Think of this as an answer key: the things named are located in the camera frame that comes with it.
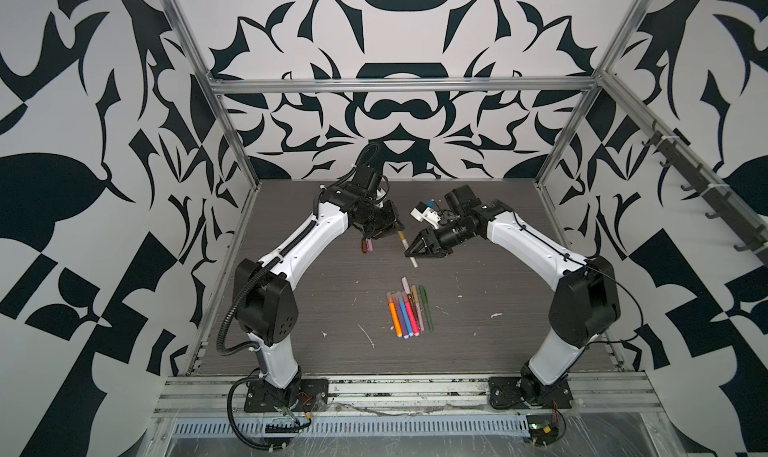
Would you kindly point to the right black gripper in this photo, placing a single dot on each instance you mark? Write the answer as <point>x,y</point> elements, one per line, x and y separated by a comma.
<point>431,242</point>

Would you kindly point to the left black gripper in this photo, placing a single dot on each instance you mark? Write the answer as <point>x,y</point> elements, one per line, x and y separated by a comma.
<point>391,225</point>

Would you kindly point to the gold ochre marker pen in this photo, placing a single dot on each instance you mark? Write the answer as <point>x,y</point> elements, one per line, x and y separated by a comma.
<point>405,244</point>

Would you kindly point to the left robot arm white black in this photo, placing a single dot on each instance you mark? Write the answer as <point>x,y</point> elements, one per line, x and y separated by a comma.
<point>264,311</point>

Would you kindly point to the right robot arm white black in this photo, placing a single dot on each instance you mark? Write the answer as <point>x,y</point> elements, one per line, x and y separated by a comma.
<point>585,302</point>

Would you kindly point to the light pink marker pen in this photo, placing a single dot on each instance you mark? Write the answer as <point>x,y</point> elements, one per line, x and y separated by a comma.
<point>406,286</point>

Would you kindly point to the green marker pen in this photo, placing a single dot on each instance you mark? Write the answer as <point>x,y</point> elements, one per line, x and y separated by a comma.
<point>423,296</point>

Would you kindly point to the dark red marker pen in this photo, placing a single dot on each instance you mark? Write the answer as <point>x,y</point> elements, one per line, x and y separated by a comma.
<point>414,314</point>

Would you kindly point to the blue marker pen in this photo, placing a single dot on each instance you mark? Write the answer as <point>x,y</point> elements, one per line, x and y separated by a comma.
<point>407,327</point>

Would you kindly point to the purple marker pen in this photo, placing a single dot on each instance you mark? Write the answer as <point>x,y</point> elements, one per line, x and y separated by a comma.
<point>400,319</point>

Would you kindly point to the pink red marker pen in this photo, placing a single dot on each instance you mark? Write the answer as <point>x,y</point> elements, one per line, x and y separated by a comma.
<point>408,313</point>

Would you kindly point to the orange marker pen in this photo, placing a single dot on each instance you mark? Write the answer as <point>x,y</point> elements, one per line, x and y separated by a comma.
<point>393,312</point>

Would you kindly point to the circuit board with green light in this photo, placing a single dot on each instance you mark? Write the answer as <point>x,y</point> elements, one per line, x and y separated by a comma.
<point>545,431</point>

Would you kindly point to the grey hook rack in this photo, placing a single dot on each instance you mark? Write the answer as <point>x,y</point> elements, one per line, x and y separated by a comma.
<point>701,181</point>

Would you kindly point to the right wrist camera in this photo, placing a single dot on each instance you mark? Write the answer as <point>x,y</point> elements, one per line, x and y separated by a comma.
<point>428,214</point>

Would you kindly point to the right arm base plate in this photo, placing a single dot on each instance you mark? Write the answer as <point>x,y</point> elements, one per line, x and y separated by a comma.
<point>528,393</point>

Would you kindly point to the aluminium frame crossbar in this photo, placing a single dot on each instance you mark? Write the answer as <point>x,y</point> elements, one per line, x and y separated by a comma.
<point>415,84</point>

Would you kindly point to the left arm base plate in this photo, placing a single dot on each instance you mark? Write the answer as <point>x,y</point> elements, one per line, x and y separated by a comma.
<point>285,395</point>

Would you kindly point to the white slotted cable duct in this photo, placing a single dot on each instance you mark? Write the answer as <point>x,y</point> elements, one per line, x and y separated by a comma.
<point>515,426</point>

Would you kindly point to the aluminium front rail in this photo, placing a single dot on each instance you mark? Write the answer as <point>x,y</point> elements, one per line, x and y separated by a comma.
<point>587,392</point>

